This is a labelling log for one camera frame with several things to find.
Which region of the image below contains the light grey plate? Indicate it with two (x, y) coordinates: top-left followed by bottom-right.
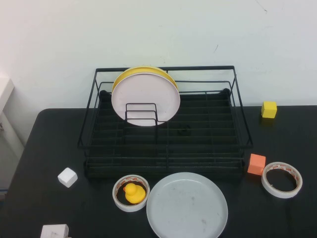
(146, 172), (228, 238)

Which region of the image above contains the pale pink plate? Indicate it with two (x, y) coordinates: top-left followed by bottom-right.
(110, 72), (181, 127)

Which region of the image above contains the yellow plate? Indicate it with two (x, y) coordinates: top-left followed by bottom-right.
(112, 65), (178, 93)

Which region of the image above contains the yellow rubber duck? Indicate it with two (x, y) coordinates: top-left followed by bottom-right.
(123, 183), (146, 205)

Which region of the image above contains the white tape roll red print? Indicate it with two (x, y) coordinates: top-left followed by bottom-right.
(112, 175), (151, 213)
(261, 161), (303, 199)

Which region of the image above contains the orange cube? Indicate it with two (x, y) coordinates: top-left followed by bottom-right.
(247, 153), (266, 176)

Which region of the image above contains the white cube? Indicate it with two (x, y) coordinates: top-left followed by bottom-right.
(57, 167), (78, 188)

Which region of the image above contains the yellow cube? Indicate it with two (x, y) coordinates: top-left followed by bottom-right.
(261, 101), (277, 119)

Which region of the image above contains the white rectangular block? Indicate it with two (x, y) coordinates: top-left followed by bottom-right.
(40, 224), (70, 238)

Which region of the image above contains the white cabinet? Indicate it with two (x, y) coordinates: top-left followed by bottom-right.
(0, 78), (25, 196)

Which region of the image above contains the black wire dish rack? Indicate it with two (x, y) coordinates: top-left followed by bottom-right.
(77, 65), (254, 179)

